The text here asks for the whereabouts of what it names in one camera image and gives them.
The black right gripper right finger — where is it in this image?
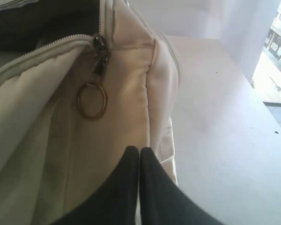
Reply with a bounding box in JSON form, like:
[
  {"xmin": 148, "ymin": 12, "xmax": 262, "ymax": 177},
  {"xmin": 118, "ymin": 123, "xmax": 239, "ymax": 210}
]
[{"xmin": 139, "ymin": 147, "xmax": 221, "ymax": 225}]

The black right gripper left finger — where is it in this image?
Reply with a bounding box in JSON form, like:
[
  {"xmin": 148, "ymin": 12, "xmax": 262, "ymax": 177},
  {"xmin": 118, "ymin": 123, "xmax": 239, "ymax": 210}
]
[{"xmin": 54, "ymin": 146, "xmax": 140, "ymax": 225}]

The beige fabric duffel bag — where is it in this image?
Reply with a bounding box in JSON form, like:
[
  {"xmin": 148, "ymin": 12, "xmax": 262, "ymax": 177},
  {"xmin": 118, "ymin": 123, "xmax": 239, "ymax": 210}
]
[{"xmin": 0, "ymin": 0, "xmax": 180, "ymax": 225}]

